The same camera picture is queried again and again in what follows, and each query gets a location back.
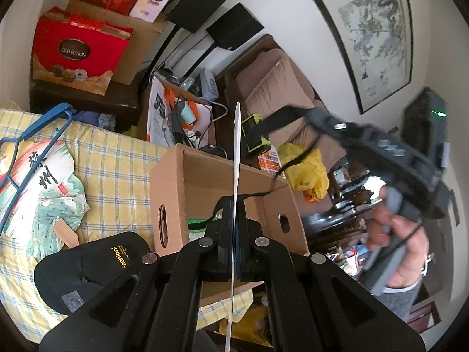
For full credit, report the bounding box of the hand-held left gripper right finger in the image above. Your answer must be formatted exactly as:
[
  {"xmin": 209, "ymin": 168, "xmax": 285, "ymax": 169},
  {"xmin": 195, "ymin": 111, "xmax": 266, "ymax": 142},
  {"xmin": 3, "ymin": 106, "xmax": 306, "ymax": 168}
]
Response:
[{"xmin": 236, "ymin": 198, "xmax": 427, "ymax": 352}]

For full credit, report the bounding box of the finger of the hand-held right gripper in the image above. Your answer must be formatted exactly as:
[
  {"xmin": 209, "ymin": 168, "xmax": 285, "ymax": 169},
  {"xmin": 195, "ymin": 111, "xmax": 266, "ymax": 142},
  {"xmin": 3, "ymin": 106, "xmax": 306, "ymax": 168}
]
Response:
[{"xmin": 306, "ymin": 108, "xmax": 404, "ymax": 165}]

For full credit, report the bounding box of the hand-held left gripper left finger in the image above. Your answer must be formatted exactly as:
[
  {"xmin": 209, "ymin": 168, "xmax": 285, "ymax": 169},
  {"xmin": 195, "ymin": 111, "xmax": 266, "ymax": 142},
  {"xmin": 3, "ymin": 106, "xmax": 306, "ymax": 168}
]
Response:
[{"xmin": 38, "ymin": 196, "xmax": 235, "ymax": 352}]

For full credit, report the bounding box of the large cardboard box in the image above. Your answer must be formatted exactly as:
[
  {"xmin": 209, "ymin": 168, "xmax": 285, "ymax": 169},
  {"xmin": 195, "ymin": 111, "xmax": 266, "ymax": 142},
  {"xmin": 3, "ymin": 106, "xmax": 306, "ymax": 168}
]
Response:
[{"xmin": 149, "ymin": 144, "xmax": 309, "ymax": 307}]

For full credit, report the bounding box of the blue clothes hanger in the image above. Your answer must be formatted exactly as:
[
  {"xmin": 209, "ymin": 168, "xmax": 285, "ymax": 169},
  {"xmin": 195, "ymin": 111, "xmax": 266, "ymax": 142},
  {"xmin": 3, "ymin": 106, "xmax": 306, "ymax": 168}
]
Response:
[{"xmin": 0, "ymin": 103, "xmax": 74, "ymax": 235}]

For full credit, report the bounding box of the person's right forearm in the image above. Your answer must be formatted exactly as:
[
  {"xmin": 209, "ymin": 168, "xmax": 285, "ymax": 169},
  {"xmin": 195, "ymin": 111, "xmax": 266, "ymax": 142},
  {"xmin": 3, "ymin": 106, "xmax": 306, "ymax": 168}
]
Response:
[{"xmin": 381, "ymin": 279, "xmax": 423, "ymax": 321}]

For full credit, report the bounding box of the person's right hand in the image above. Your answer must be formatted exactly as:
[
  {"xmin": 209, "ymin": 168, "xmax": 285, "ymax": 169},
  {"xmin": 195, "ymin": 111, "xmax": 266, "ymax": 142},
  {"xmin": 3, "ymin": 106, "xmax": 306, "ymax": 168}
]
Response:
[{"xmin": 366, "ymin": 184, "xmax": 433, "ymax": 288}]

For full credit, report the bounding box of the yellow plastic bag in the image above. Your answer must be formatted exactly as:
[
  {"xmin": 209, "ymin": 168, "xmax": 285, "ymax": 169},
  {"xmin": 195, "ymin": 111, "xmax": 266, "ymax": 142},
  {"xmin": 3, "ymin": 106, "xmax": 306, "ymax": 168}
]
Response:
[
  {"xmin": 220, "ymin": 301, "xmax": 273, "ymax": 349},
  {"xmin": 276, "ymin": 143, "xmax": 330, "ymax": 200}
]

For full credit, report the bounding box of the brown sofa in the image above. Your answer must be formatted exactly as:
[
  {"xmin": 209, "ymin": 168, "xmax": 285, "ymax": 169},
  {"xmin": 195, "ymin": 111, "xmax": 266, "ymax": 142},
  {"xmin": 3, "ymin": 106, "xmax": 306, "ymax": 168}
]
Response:
[{"xmin": 214, "ymin": 34, "xmax": 367, "ymax": 221}]

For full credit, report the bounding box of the beige cushion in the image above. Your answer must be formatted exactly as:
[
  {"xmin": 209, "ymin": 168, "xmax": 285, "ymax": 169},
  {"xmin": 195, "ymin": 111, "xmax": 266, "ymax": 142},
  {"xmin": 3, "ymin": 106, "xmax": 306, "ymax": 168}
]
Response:
[{"xmin": 245, "ymin": 67, "xmax": 319, "ymax": 118}]

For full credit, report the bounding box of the orange white printed leaflet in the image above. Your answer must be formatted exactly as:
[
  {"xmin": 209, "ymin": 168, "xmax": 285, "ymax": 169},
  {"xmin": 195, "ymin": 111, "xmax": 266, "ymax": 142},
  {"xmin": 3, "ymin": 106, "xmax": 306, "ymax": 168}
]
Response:
[{"xmin": 257, "ymin": 146, "xmax": 286, "ymax": 178}]

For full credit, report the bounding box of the green black portable device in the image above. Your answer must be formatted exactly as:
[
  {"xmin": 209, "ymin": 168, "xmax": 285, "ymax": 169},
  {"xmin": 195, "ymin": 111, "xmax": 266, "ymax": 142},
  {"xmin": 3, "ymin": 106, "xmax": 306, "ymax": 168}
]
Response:
[{"xmin": 241, "ymin": 114, "xmax": 272, "ymax": 153}]

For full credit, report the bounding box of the yellow checked tablecloth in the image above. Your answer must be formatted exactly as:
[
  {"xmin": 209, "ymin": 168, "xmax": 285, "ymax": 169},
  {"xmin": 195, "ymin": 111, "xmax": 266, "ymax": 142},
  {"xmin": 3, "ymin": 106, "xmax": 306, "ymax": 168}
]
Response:
[{"xmin": 0, "ymin": 108, "xmax": 253, "ymax": 341}]

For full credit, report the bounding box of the small grey box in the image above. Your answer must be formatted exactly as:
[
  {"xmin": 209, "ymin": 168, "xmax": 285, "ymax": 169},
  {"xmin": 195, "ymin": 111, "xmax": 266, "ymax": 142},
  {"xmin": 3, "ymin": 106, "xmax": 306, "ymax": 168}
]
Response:
[{"xmin": 200, "ymin": 68, "xmax": 220, "ymax": 99}]

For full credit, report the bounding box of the small teal device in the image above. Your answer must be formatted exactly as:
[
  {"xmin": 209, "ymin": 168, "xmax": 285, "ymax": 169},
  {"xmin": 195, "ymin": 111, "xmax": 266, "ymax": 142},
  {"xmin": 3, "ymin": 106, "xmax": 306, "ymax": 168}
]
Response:
[{"xmin": 178, "ymin": 102, "xmax": 196, "ymax": 122}]

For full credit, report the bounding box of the black speaker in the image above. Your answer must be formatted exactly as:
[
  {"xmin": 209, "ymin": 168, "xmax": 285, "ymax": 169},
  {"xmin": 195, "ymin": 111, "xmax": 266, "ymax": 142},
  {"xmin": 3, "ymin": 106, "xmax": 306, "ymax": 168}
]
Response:
[
  {"xmin": 206, "ymin": 3, "xmax": 264, "ymax": 51},
  {"xmin": 168, "ymin": 0, "xmax": 232, "ymax": 33}
]

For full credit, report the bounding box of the folded newspaper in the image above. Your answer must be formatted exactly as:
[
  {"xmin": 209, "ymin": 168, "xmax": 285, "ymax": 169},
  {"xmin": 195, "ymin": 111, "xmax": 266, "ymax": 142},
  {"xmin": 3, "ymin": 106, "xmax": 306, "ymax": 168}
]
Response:
[{"xmin": 147, "ymin": 75, "xmax": 176, "ymax": 147}]

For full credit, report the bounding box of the black speaker stand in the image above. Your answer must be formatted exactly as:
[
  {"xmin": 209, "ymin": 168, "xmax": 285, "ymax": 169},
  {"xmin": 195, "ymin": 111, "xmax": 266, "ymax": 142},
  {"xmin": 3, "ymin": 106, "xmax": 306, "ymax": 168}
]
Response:
[
  {"xmin": 183, "ymin": 42, "xmax": 217, "ymax": 81},
  {"xmin": 143, "ymin": 26, "xmax": 184, "ymax": 96}
]

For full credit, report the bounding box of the orange white plastic bag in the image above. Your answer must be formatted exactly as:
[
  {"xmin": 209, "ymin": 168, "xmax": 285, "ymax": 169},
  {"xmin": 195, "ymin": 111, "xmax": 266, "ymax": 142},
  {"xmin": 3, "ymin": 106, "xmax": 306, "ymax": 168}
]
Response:
[{"xmin": 163, "ymin": 87, "xmax": 213, "ymax": 142}]

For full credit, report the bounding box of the dark wooden cabinet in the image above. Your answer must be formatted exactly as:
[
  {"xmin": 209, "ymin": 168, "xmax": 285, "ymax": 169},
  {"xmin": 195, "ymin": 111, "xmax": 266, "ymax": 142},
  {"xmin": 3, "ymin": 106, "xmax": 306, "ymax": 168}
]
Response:
[{"xmin": 29, "ymin": 81, "xmax": 142, "ymax": 125}]

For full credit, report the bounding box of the printed paper hand fan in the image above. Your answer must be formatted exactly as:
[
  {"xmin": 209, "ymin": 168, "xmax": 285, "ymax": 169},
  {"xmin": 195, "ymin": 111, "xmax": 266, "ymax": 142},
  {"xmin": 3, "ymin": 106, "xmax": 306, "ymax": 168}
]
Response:
[{"xmin": 0, "ymin": 136, "xmax": 90, "ymax": 250}]

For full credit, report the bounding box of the brown cardboard carton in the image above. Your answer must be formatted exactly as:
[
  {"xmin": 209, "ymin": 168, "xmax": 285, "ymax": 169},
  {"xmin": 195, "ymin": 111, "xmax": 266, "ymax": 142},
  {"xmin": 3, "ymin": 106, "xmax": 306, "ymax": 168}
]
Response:
[{"xmin": 66, "ymin": 0, "xmax": 165, "ymax": 85}]

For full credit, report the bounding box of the red gift box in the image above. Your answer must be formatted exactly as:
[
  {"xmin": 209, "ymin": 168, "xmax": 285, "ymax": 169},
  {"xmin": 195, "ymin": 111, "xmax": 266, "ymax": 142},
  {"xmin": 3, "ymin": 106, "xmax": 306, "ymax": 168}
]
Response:
[{"xmin": 31, "ymin": 6, "xmax": 133, "ymax": 97}]

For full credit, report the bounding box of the framed wall painting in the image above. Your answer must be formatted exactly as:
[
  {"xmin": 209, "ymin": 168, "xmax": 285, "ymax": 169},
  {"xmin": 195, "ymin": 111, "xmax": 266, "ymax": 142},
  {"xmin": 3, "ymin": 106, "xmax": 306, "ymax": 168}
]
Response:
[{"xmin": 311, "ymin": 0, "xmax": 426, "ymax": 115}]

